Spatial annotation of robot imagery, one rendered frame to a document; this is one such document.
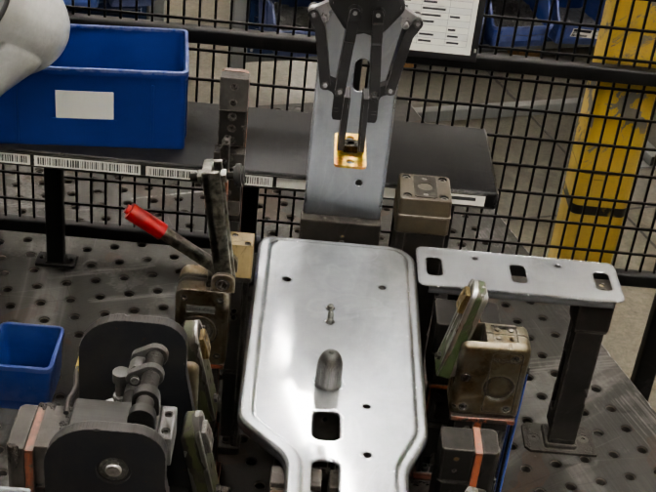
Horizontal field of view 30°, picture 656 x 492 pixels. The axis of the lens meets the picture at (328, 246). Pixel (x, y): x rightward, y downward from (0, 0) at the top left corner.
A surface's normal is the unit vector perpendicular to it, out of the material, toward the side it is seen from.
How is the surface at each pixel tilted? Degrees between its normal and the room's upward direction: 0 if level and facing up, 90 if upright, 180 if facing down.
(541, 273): 0
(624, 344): 0
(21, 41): 110
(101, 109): 90
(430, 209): 88
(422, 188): 0
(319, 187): 90
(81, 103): 90
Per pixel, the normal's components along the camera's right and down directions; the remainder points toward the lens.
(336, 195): -0.02, 0.54
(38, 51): 0.62, 0.75
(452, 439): 0.09, -0.84
